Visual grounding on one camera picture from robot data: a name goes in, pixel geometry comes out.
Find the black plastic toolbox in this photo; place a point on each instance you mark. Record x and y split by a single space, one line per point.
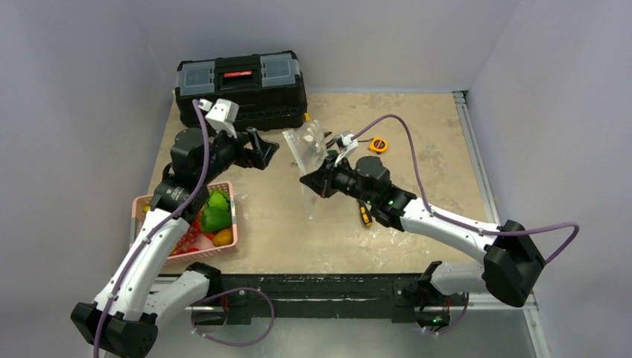
268 88

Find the pink perforated plastic basket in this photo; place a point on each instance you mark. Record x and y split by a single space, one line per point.
204 242

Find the orange tape measure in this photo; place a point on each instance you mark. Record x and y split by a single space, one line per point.
378 145

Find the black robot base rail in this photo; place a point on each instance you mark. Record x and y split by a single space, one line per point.
399 298

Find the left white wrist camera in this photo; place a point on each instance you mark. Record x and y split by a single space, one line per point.
221 115

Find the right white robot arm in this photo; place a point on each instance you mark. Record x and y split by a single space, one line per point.
505 261

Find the clear zip top bag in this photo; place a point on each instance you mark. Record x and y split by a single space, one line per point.
307 145

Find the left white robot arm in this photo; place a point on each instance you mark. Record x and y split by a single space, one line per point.
124 318

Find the green toy pepper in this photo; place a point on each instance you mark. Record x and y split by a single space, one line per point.
216 212

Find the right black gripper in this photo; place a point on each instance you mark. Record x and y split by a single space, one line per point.
329 174

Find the red toy chili pepper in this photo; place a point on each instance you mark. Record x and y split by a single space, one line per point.
181 252

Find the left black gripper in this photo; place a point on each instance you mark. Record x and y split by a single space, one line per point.
247 157

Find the yellow black handled screwdriver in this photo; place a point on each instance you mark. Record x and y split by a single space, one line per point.
365 215

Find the pink toy grape bunch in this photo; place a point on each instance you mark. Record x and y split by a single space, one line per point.
188 240

